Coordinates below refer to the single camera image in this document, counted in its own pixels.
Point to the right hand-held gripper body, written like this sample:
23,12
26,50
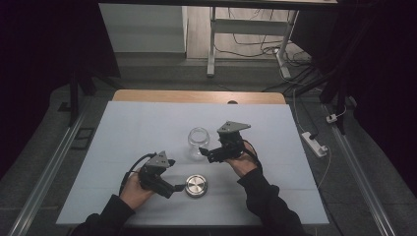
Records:
231,141

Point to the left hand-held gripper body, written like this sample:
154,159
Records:
155,173

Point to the clear glass jar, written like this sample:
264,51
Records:
198,139

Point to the round metal jar lid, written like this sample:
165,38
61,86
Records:
196,186

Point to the person's right hand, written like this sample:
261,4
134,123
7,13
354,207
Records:
244,164

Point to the person's left hand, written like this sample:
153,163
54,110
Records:
134,193

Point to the black table grommet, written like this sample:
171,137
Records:
232,102

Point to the white foam board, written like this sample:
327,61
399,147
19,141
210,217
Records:
131,131

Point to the wooden table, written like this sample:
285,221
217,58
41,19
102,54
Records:
170,96

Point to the white power strip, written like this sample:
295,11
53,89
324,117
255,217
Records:
314,144

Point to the white plug adapter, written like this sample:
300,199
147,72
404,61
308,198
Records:
331,118

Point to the black metal stand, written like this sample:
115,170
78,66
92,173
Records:
339,98
73,98

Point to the black curtain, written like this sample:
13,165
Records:
39,65
383,82

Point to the black rectangular frame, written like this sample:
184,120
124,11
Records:
78,139

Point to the aluminium rail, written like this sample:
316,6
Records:
360,177
49,177

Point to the white metal desk frame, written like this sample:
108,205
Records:
249,26

